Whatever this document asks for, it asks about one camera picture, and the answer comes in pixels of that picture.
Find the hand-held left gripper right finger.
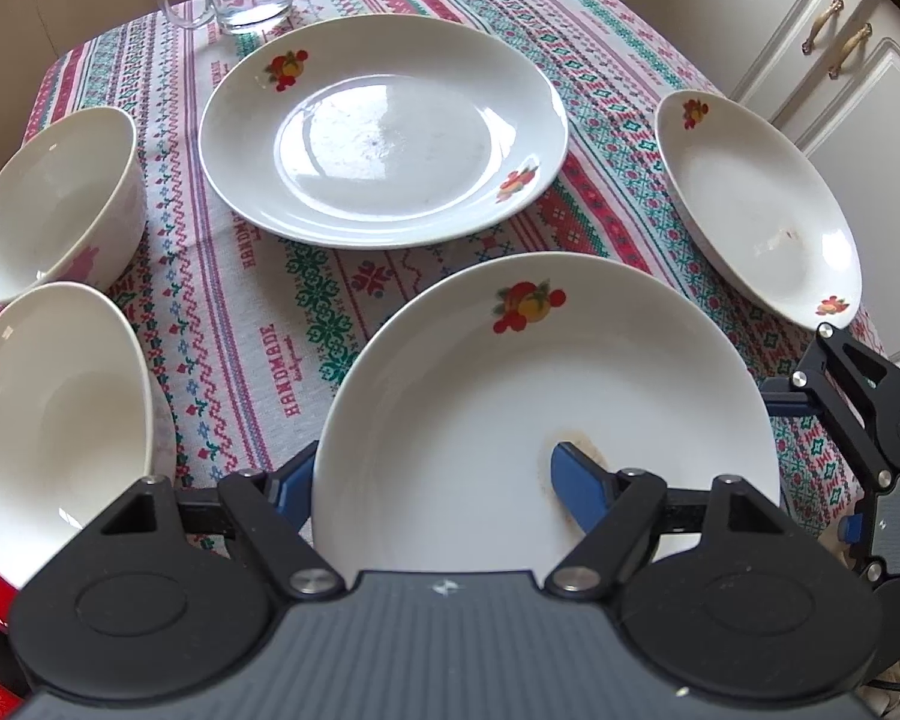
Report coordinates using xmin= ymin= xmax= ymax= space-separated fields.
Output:
xmin=544 ymin=441 xmax=818 ymax=601

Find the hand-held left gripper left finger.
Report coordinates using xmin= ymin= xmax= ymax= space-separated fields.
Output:
xmin=82 ymin=441 xmax=346 ymax=602

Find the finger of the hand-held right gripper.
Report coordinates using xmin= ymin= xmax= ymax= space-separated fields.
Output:
xmin=825 ymin=511 xmax=897 ymax=586
xmin=757 ymin=322 xmax=900 ymax=492

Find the white plate with stained centre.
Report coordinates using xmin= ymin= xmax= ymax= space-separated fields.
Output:
xmin=311 ymin=253 xmax=785 ymax=571

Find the deep white fruit-print plate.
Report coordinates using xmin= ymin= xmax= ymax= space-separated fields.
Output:
xmin=655 ymin=90 xmax=863 ymax=333

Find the plain white bowl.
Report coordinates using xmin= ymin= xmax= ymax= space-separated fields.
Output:
xmin=0 ymin=281 xmax=177 ymax=592

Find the white bowl with pink print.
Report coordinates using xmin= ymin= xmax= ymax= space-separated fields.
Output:
xmin=0 ymin=106 xmax=148 ymax=307

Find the patterned woven tablecloth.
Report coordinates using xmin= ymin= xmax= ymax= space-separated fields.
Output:
xmin=0 ymin=0 xmax=890 ymax=563

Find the white kitchen cabinet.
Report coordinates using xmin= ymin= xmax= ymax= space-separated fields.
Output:
xmin=0 ymin=0 xmax=167 ymax=188
xmin=622 ymin=0 xmax=900 ymax=391

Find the large white fruit-print plate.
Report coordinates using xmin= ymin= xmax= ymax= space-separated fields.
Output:
xmin=198 ymin=13 xmax=570 ymax=251

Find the brass cabinet handle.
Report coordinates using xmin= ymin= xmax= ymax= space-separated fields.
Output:
xmin=827 ymin=24 xmax=872 ymax=78
xmin=801 ymin=0 xmax=845 ymax=56

